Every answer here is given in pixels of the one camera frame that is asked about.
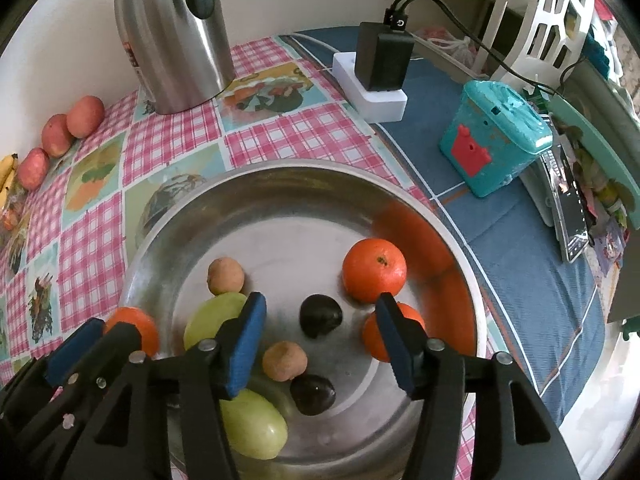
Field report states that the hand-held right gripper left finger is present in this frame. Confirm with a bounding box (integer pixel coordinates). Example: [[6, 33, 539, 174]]
[[87, 292, 268, 480]]

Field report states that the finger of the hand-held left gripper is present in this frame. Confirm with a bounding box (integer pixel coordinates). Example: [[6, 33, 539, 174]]
[[101, 321, 142, 362], [45, 317, 107, 383]]

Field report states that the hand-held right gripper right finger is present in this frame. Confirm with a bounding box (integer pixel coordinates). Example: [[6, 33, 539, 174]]
[[375, 292, 581, 480]]

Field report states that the orange mandarin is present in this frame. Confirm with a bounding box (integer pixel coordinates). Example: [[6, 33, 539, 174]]
[[362, 302, 427, 363], [103, 306, 161, 358], [342, 238, 408, 304]]

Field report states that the green apple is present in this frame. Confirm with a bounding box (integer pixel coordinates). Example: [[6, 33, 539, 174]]
[[183, 292, 249, 352], [220, 388, 289, 460]]

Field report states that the brown kiwi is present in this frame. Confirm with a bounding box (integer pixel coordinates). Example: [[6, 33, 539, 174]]
[[207, 257, 246, 296], [262, 341, 307, 382]]

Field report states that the dark purple plum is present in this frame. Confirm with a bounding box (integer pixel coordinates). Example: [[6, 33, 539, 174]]
[[299, 294, 344, 338], [290, 374, 337, 417]]

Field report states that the round stainless steel plate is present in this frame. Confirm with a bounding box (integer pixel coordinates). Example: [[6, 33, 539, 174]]
[[119, 159, 488, 471]]

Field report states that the blue cloth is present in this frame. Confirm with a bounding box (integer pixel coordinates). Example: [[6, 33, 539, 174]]
[[277, 25, 608, 426]]

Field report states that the glass bowl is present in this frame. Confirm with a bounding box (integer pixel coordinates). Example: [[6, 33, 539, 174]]
[[0, 185, 33, 241]]

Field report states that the red apple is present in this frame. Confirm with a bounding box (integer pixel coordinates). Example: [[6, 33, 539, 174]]
[[66, 95, 106, 139], [17, 147, 51, 191], [41, 114, 75, 158]]

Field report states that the yellow banana bunch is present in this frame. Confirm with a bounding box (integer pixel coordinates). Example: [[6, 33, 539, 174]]
[[0, 153, 21, 211]]

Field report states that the clear plastic package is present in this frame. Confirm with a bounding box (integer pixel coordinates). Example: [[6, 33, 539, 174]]
[[522, 142, 591, 263]]

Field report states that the white power strip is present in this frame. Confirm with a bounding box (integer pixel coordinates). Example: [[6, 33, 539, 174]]
[[332, 51, 408, 123]]

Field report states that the teal box with red label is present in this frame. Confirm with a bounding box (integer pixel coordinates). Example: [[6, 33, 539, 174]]
[[439, 80, 553, 198]]

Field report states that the light green board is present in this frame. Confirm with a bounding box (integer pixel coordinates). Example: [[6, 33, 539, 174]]
[[547, 95, 640, 201]]

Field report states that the stainless steel thermos jug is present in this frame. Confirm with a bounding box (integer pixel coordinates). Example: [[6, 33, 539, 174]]
[[114, 0, 236, 116]]

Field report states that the black charger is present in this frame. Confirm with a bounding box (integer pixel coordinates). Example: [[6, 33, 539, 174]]
[[354, 21, 416, 92]]

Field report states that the white plastic chair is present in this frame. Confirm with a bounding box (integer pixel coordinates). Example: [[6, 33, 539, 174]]
[[520, 0, 598, 76]]

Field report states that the black charger cable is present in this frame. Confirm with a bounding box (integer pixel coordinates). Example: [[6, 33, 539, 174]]
[[384, 0, 557, 97]]

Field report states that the white wooden frame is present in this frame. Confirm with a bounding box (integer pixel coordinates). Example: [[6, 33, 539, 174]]
[[405, 0, 531, 76]]

